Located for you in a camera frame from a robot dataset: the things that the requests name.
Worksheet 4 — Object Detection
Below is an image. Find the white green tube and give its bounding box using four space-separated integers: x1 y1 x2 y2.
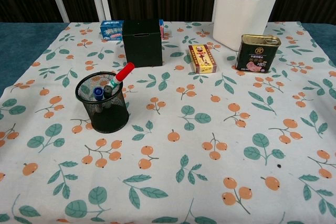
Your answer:
109 62 135 89

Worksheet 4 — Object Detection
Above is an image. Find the black mesh pen holder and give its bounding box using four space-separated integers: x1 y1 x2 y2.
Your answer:
75 71 130 134

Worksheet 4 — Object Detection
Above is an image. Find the floral print tablecloth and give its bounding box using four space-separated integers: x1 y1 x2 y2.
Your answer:
0 20 336 224

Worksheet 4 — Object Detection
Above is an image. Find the yellow and red card box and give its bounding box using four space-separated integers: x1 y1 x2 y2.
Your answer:
188 44 218 74

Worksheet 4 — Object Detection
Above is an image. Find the black cardboard box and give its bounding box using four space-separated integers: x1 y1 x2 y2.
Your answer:
122 19 163 69

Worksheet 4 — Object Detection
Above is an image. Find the blue cookie box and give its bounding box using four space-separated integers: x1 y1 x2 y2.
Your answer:
99 19 166 42

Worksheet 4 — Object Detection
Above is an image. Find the dark luncheon meat can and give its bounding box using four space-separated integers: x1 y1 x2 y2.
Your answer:
235 34 282 74

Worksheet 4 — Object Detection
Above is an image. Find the white trash bin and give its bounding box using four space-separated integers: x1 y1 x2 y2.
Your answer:
212 0 279 52

